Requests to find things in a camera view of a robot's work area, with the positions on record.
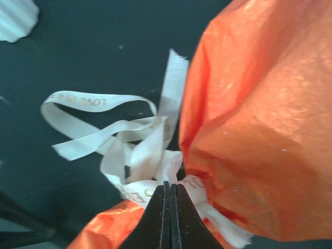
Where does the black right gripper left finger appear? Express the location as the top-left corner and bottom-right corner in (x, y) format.
(119, 182), (171, 249)

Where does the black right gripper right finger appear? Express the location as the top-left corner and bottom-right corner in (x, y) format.
(170, 184), (223, 249)

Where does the cream printed ribbon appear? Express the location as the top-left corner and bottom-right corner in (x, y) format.
(40, 50), (252, 248)

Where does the orange wrapping paper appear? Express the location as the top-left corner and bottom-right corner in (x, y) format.
(66, 0), (332, 249)

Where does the white ribbed vase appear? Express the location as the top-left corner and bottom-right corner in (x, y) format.
(1, 0), (40, 43)

